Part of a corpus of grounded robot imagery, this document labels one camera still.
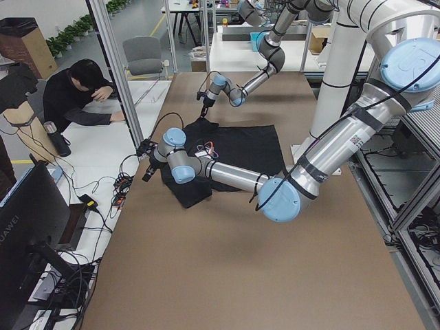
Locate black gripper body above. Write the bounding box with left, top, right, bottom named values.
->
left=200, top=96, right=215, bottom=118
left=142, top=155, right=164, bottom=182

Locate black printed t-shirt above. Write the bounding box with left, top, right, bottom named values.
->
left=161, top=118, right=285, bottom=208

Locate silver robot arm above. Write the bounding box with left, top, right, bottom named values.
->
left=143, top=38, right=439, bottom=223
left=197, top=1, right=333, bottom=118

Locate person in black clothes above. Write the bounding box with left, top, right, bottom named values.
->
left=43, top=59, right=124, bottom=133

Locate red black usb hub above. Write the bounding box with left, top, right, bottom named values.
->
left=111, top=173, right=133, bottom=210

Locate black power adapter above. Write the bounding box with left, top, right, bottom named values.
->
left=78, top=194, right=98, bottom=212

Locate blue plastic bin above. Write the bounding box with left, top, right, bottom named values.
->
left=250, top=31, right=269, bottom=52

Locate grey office chair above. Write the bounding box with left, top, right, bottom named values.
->
left=122, top=36, right=169, bottom=79

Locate black thermos bottle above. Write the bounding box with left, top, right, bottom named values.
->
left=43, top=121, right=72, bottom=157

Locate black Huawei monitor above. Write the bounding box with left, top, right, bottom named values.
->
left=1, top=162, right=70, bottom=322

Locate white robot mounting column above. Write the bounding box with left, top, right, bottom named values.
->
left=290, top=0, right=440, bottom=166

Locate brown cardboard box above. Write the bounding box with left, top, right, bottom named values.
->
left=1, top=17, right=58, bottom=79

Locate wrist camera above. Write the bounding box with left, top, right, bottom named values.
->
left=136, top=139, right=157, bottom=157
left=196, top=91, right=206, bottom=100

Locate aluminium frame post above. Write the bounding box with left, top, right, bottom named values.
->
left=85, top=0, right=144, bottom=150

